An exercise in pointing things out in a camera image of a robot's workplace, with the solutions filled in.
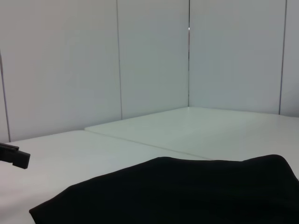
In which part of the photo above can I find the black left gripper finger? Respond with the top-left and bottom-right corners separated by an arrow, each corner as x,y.
0,142 -> 31,169

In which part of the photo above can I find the black shirt with FREE print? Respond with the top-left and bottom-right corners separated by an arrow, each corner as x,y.
28,154 -> 299,224

